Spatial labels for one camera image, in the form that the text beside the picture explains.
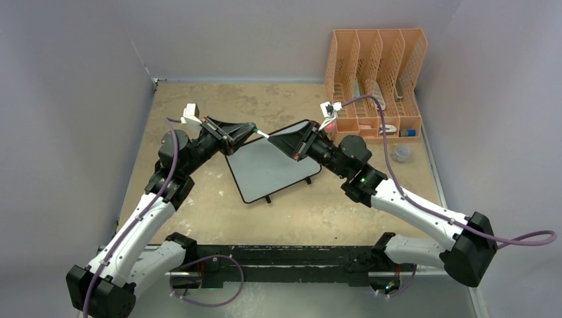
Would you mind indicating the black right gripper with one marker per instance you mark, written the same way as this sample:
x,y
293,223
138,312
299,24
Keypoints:
x,y
291,144

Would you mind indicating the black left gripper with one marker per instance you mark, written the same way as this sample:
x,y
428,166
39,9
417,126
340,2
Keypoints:
x,y
226,135

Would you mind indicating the white green whiteboard marker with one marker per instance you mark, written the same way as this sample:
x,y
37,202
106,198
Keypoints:
x,y
261,133

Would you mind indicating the white whiteboard black frame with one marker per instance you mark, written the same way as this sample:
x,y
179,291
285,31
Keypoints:
x,y
260,169

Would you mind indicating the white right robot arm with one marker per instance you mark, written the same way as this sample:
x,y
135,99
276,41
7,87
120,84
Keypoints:
x,y
459,244

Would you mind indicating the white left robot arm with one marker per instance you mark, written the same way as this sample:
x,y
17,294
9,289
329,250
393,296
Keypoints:
x,y
109,285

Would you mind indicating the pink cartoon bottle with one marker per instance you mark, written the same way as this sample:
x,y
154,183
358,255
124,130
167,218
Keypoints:
x,y
328,126

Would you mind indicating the white long tool in organizer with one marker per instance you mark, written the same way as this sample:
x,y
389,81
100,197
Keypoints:
x,y
379,96

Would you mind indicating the white stapler in organizer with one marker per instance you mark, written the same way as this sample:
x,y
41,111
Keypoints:
x,y
387,129

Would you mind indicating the clear small plastic jar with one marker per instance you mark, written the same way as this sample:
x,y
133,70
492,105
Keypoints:
x,y
401,153

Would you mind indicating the blue capped item in organizer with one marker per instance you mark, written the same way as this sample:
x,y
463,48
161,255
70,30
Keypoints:
x,y
408,133

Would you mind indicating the grey tool in organizer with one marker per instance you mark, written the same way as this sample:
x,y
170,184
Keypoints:
x,y
398,91

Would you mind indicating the peach plastic file organizer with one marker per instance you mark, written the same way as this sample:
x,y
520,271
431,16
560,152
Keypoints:
x,y
376,69

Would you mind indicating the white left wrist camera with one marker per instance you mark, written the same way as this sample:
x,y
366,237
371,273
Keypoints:
x,y
190,116

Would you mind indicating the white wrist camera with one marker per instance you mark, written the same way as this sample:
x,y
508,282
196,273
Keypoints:
x,y
330,113
190,116

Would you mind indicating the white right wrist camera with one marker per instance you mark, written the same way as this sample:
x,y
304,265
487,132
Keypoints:
x,y
330,113

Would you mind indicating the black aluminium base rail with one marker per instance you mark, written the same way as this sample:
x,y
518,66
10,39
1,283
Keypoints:
x,y
281,261

